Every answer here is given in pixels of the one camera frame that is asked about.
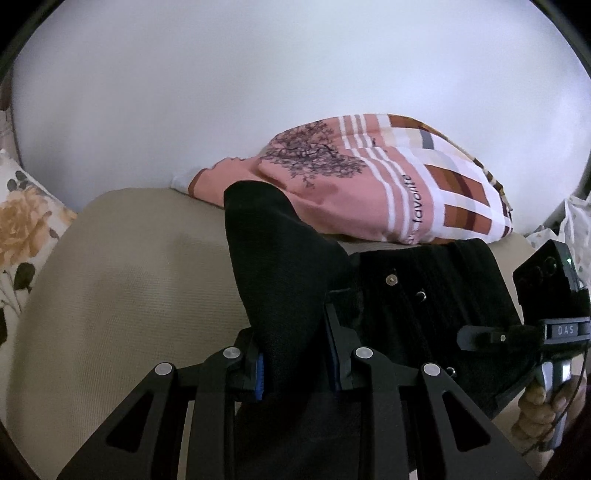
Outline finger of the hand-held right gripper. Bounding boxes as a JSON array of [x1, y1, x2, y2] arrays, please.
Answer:
[[457, 325, 542, 354]]

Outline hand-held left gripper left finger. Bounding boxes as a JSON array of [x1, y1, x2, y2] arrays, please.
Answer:
[[55, 327, 265, 480]]

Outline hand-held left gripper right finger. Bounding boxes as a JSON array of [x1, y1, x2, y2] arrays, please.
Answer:
[[324, 302, 539, 480]]

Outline black pants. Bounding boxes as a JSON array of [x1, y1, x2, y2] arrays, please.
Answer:
[[223, 180, 542, 480]]

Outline person's right hand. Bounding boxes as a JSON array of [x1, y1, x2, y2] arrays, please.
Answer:
[[510, 376, 587, 455]]

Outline white patterned cloth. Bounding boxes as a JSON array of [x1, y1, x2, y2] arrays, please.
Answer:
[[526, 193, 591, 259]]

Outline beige woven bed mat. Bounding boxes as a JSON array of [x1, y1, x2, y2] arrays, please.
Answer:
[[4, 187, 532, 480]]

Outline pink patterned pillow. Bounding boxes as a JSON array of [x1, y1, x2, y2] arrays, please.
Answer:
[[171, 113, 514, 245]]

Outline white floral pillow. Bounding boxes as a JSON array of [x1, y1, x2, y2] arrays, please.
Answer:
[[0, 148, 78, 347]]

